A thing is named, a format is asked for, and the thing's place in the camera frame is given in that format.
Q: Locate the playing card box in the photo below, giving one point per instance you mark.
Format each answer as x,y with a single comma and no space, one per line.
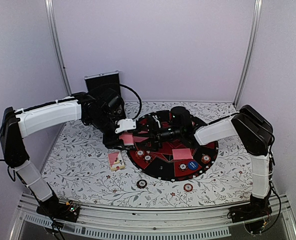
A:
116,161

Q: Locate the floral white table cloth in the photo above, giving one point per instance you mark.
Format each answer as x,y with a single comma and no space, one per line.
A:
78,169

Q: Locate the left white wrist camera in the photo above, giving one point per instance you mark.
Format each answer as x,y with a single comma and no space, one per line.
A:
125,125

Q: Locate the front aluminium rail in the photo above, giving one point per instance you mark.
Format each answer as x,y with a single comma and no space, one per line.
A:
103,222

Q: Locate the round red black poker mat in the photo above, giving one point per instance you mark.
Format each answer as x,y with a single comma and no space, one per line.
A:
162,166

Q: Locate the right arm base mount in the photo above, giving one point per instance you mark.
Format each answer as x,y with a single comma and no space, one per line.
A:
257,216

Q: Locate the red playing card deck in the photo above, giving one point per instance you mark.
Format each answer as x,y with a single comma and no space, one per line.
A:
127,138

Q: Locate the orange chip stack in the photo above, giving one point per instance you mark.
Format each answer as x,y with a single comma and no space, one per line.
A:
188,187

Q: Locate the orange chips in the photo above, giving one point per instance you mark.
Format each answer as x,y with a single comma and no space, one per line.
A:
205,159
139,153

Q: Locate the single red dealt card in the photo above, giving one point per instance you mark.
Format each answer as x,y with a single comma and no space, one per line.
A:
138,139

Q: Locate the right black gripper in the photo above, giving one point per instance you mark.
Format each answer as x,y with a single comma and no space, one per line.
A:
158,135

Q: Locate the blue small blind button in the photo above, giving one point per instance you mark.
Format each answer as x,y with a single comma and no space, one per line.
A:
193,165

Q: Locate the aluminium poker case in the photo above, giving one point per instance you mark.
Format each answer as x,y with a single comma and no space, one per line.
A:
105,86

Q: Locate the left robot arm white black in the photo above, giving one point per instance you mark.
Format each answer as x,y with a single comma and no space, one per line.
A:
102,112

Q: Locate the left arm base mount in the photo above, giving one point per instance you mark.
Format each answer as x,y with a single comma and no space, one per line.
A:
57,210

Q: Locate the aluminium frame post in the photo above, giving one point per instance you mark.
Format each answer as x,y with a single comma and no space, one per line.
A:
57,48
251,43

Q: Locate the dark red chip stack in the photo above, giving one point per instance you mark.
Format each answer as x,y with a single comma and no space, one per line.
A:
141,184

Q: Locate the dark chips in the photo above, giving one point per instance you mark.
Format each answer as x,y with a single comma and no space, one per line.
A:
182,167
147,158

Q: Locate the right aluminium frame post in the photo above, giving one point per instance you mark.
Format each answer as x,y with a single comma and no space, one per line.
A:
251,43

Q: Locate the left aluminium frame post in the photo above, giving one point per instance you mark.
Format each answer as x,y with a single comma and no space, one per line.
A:
57,48

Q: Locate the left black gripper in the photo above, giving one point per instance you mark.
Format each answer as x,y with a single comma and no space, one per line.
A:
112,143

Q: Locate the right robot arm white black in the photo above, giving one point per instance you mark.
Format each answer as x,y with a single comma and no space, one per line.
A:
254,131

